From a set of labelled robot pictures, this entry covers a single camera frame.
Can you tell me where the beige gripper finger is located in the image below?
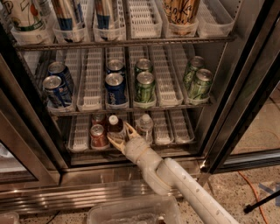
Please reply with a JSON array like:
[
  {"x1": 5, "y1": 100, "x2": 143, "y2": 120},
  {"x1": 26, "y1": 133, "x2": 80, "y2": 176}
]
[
  {"x1": 123, "y1": 122, "x2": 140, "y2": 140},
  {"x1": 107, "y1": 135, "x2": 125, "y2": 154}
]

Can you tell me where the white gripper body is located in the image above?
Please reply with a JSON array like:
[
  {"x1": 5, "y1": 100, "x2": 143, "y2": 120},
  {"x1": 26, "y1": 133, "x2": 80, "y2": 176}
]
[{"x1": 124, "y1": 137, "x2": 153, "y2": 166}]

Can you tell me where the brown bottle white cap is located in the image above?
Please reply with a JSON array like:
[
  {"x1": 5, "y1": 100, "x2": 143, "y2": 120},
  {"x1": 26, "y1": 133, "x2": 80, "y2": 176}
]
[{"x1": 108, "y1": 115, "x2": 126, "y2": 140}]

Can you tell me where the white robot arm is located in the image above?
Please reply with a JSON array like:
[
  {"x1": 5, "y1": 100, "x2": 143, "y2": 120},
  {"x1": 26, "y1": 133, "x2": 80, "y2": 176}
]
[{"x1": 108, "y1": 122, "x2": 239, "y2": 224}]

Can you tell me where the clear water bottle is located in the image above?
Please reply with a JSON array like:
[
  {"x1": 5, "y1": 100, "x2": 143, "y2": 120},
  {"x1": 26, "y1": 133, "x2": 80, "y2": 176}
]
[{"x1": 136, "y1": 114, "x2": 154, "y2": 144}]

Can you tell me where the stainless steel fridge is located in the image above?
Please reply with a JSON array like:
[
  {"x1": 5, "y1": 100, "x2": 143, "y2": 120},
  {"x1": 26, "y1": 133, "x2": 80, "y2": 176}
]
[{"x1": 0, "y1": 0, "x2": 242, "y2": 214}]

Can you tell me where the open fridge door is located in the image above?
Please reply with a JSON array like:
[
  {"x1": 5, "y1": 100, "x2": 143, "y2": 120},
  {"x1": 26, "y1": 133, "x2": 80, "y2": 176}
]
[{"x1": 198, "y1": 0, "x2": 280, "y2": 174}]

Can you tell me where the front red soda can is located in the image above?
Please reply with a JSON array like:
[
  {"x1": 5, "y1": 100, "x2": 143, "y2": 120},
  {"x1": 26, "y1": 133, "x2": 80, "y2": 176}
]
[{"x1": 90, "y1": 124, "x2": 109, "y2": 150}]

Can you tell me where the red soda can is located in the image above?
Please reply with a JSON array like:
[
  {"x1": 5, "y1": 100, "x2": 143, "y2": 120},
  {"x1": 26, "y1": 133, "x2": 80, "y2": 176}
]
[
  {"x1": 90, "y1": 124, "x2": 109, "y2": 150},
  {"x1": 91, "y1": 114, "x2": 106, "y2": 127}
]

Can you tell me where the rear red soda can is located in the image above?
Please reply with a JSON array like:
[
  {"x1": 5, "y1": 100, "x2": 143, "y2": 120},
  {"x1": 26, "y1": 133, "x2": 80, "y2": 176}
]
[{"x1": 91, "y1": 114, "x2": 106, "y2": 127}]

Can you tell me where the front centre green can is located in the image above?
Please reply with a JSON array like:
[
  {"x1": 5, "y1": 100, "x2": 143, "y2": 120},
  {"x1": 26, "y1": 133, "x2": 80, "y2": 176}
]
[{"x1": 135, "y1": 72, "x2": 155, "y2": 103}]

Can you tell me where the front centre blue can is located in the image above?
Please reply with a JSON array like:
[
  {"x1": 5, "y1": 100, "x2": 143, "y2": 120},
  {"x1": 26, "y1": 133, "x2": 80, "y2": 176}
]
[{"x1": 105, "y1": 73, "x2": 126, "y2": 105}]

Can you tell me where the clear plastic bin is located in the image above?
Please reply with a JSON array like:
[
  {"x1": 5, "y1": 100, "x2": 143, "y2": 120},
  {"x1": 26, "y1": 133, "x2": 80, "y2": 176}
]
[{"x1": 87, "y1": 195, "x2": 183, "y2": 224}]

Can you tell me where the rear centre blue can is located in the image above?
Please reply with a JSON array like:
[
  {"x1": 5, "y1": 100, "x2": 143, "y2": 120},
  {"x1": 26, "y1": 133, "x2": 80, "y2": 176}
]
[{"x1": 107, "y1": 59, "x2": 125, "y2": 77}]

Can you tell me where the rear centre green can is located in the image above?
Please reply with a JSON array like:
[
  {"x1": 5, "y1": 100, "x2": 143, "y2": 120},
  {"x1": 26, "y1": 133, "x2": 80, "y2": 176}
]
[{"x1": 134, "y1": 58, "x2": 153, "y2": 76}]

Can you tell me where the front right green can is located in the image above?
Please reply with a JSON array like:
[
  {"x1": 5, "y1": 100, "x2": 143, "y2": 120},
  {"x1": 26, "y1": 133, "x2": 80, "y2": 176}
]
[{"x1": 187, "y1": 68, "x2": 213, "y2": 100}]

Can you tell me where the front left blue can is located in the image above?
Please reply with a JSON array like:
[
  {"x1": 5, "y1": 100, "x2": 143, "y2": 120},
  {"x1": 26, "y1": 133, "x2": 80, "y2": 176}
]
[{"x1": 43, "y1": 75, "x2": 72, "y2": 108}]

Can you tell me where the rear right green can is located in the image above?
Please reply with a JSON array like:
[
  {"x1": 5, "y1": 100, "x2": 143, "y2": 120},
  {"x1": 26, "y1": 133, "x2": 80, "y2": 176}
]
[{"x1": 183, "y1": 56, "x2": 205, "y2": 90}]

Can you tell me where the rear left blue can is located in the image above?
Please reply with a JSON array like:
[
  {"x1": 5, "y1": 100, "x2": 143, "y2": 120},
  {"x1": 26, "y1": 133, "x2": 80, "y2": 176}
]
[{"x1": 48, "y1": 61, "x2": 74, "y2": 94}]

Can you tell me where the black stand leg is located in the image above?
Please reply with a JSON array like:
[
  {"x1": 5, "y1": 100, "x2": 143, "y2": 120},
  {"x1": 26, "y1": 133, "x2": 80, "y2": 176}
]
[{"x1": 243, "y1": 190, "x2": 280, "y2": 214}]

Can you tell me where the blue orange tall can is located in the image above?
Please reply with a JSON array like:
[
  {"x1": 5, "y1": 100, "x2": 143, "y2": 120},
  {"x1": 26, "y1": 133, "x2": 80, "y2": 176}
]
[{"x1": 94, "y1": 0, "x2": 117, "y2": 30}]

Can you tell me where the gold tall can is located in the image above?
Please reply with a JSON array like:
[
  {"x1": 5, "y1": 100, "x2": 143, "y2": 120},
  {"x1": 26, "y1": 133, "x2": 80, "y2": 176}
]
[{"x1": 162, "y1": 0, "x2": 200, "y2": 25}]

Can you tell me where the small clear container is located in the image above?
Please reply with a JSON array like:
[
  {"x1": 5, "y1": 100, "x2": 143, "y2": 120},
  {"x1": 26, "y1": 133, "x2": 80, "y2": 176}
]
[{"x1": 0, "y1": 213, "x2": 20, "y2": 224}]

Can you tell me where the blue striped tall can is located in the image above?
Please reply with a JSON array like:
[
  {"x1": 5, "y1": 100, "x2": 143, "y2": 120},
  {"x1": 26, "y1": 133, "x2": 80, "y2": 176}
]
[{"x1": 51, "y1": 0, "x2": 85, "y2": 31}]

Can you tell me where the white green tall can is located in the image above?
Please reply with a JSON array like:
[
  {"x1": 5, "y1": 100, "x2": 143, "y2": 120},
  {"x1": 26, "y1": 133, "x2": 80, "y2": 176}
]
[{"x1": 1, "y1": 0, "x2": 46, "y2": 32}]

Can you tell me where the orange cable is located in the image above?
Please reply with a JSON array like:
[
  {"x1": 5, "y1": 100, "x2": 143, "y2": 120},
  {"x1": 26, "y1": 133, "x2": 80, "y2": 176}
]
[{"x1": 237, "y1": 171, "x2": 270, "y2": 224}]

